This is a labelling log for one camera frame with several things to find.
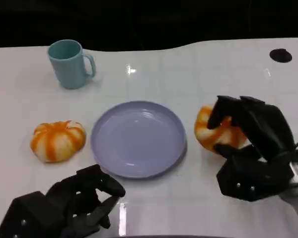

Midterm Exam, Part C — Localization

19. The pale green mug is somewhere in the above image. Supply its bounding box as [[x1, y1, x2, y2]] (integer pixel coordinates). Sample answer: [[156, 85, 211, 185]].
[[47, 39, 97, 90]]

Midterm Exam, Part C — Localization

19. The lilac plate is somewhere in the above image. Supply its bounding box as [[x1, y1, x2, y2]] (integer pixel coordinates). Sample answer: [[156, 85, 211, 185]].
[[90, 100, 188, 179]]

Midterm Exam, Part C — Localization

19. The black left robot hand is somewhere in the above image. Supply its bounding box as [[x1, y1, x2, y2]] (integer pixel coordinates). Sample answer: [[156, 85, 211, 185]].
[[0, 164, 126, 238]]

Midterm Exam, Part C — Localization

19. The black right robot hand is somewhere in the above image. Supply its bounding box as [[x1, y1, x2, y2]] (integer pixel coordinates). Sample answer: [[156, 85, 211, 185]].
[[207, 95, 296, 203]]

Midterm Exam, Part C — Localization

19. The black table grommet hole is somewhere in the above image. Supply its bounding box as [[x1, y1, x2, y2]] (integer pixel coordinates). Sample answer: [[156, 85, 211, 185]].
[[269, 49, 293, 63]]

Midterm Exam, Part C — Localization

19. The orange white toy bread roll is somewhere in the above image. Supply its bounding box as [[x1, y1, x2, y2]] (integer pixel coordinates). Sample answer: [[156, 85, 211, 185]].
[[194, 104, 249, 152], [30, 120, 87, 164]]

